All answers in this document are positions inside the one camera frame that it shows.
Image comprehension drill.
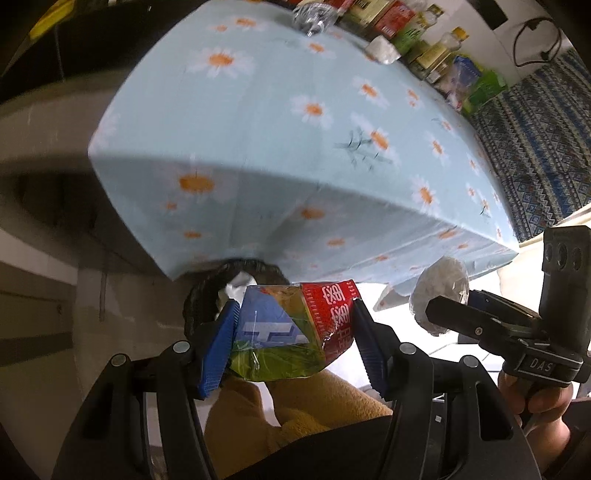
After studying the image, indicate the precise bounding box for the black wall panel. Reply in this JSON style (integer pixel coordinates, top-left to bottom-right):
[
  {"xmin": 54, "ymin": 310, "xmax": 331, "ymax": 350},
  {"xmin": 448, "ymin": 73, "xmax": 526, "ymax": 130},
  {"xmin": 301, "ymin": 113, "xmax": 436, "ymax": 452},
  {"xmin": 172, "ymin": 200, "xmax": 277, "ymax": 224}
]
[{"xmin": 475, "ymin": 0, "xmax": 509, "ymax": 29}]

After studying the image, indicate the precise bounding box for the red green snack wrapper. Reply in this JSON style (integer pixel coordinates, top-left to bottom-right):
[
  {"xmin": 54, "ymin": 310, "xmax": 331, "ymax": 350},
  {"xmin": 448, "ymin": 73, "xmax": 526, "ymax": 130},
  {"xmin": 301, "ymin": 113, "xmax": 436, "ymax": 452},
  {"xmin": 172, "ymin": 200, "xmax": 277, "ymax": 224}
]
[{"xmin": 228, "ymin": 279, "xmax": 363, "ymax": 384}]

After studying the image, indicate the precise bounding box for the mustard yellow fleece clothing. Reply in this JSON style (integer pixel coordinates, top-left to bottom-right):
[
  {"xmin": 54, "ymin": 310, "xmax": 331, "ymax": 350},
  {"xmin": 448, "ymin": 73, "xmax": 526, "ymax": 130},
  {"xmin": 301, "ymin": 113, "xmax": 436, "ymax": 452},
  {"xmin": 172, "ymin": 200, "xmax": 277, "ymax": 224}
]
[{"xmin": 203, "ymin": 369, "xmax": 393, "ymax": 480}]

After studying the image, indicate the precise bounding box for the white crumpled plastic wrap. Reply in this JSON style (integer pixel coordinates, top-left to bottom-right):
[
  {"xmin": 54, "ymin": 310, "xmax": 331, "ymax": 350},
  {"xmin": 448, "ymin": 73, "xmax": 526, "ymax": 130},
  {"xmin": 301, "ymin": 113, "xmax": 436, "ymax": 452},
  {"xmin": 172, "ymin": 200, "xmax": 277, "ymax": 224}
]
[{"xmin": 365, "ymin": 36, "xmax": 402, "ymax": 64}]

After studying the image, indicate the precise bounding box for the white tissue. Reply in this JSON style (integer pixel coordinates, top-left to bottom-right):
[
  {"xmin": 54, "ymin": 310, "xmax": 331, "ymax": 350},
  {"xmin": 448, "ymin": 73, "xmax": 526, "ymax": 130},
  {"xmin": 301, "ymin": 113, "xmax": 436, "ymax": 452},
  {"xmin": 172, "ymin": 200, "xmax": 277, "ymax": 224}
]
[{"xmin": 216, "ymin": 271, "xmax": 257, "ymax": 315}]

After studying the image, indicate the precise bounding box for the green label bottle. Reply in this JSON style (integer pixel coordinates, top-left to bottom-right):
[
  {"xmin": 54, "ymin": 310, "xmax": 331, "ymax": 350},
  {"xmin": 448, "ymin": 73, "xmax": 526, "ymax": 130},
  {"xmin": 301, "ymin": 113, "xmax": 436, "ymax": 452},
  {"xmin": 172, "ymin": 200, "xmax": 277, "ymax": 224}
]
[{"xmin": 392, "ymin": 4, "xmax": 444, "ymax": 54}]

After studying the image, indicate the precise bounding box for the dark round trash bin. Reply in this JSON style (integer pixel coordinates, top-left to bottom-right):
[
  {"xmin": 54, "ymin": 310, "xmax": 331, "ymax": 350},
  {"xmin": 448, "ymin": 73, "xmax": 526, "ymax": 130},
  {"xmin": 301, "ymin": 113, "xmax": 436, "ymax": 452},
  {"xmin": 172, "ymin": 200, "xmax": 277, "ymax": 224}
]
[{"xmin": 182, "ymin": 258, "xmax": 291, "ymax": 342}]

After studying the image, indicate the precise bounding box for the black clothing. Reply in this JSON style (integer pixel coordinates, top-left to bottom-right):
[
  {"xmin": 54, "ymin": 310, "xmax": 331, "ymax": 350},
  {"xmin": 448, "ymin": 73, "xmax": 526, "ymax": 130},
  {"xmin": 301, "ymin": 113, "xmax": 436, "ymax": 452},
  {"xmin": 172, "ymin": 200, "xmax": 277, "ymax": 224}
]
[{"xmin": 272, "ymin": 413, "xmax": 399, "ymax": 480}]

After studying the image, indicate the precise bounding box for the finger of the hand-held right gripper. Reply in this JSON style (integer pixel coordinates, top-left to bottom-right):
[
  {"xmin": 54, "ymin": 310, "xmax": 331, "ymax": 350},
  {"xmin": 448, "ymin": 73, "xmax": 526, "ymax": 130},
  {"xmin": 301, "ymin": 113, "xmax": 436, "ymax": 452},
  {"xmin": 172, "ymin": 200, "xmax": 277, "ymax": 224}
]
[
  {"xmin": 425, "ymin": 296, "xmax": 539, "ymax": 365},
  {"xmin": 468, "ymin": 290, "xmax": 543, "ymax": 330}
]

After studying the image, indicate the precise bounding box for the glass bottle pale yellow label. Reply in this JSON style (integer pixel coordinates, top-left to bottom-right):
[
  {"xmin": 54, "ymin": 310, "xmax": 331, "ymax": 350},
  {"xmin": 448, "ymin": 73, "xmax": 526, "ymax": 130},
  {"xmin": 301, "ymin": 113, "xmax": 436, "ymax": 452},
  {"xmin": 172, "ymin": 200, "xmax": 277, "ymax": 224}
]
[{"xmin": 413, "ymin": 27, "xmax": 467, "ymax": 84}]

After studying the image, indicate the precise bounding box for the clear bottle yellow label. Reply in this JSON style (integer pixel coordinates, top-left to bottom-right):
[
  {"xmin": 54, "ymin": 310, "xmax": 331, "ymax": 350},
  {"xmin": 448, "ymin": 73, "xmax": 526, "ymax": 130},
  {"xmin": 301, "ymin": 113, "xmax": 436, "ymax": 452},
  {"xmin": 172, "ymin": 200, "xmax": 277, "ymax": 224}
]
[{"xmin": 292, "ymin": 0, "xmax": 389, "ymax": 37}]

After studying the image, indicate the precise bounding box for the black wall cable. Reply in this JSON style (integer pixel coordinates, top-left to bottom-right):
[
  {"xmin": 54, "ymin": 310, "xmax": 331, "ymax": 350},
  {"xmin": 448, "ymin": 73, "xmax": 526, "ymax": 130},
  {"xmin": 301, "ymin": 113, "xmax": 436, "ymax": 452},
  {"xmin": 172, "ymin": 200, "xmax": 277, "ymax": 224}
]
[{"xmin": 512, "ymin": 16, "xmax": 565, "ymax": 68}]

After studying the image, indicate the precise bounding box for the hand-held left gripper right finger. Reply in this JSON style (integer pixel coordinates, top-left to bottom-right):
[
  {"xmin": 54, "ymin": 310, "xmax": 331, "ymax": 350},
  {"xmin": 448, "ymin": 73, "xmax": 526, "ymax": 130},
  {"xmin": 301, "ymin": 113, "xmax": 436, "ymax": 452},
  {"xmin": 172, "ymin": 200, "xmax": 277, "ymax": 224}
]
[{"xmin": 353, "ymin": 299, "xmax": 543, "ymax": 480}]

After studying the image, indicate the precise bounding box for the blue patterned blanket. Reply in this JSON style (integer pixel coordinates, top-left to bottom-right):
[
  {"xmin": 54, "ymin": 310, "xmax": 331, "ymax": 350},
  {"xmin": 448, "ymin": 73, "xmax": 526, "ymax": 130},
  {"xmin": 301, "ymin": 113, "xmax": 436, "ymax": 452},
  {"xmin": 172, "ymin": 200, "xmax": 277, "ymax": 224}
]
[{"xmin": 471, "ymin": 48, "xmax": 591, "ymax": 243}]

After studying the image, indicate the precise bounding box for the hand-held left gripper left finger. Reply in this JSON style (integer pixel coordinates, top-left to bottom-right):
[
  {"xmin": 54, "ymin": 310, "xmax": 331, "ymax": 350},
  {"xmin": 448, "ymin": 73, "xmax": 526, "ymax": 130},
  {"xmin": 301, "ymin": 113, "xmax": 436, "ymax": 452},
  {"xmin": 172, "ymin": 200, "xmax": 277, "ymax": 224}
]
[{"xmin": 51, "ymin": 302, "xmax": 241, "ymax": 480}]

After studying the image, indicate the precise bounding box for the person's right hand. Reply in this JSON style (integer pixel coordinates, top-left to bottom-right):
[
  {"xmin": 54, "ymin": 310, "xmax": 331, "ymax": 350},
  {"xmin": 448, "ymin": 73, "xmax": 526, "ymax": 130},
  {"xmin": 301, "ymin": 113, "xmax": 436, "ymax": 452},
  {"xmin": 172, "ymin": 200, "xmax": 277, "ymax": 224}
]
[{"xmin": 499, "ymin": 371, "xmax": 573, "ymax": 444}]

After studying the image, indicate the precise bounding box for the dark bottle red black label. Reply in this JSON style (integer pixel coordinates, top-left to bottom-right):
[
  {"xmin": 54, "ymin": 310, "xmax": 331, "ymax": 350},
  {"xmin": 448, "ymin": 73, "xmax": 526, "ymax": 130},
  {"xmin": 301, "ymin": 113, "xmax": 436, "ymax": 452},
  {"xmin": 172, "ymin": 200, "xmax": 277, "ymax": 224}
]
[{"xmin": 373, "ymin": 0, "xmax": 416, "ymax": 38}]

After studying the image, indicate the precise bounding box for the blue daisy print tablecloth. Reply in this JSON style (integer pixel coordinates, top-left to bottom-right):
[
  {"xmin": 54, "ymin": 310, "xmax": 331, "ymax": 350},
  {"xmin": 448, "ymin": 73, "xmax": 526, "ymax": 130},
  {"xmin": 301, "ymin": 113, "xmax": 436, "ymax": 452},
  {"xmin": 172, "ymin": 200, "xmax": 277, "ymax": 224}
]
[{"xmin": 88, "ymin": 0, "xmax": 520, "ymax": 298}]

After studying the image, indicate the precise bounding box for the green plastic bag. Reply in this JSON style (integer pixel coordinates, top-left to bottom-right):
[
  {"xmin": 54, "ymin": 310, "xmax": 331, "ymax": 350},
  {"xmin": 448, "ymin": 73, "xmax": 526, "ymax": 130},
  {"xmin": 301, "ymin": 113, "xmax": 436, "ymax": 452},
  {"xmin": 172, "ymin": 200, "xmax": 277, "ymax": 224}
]
[{"xmin": 464, "ymin": 69, "xmax": 509, "ymax": 114}]

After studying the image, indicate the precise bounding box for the clear plastic bag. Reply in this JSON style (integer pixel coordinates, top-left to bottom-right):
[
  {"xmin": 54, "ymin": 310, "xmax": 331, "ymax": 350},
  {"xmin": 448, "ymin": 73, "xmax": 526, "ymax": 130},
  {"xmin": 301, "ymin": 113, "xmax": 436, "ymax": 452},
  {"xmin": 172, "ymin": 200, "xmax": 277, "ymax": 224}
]
[{"xmin": 409, "ymin": 256, "xmax": 469, "ymax": 337}]

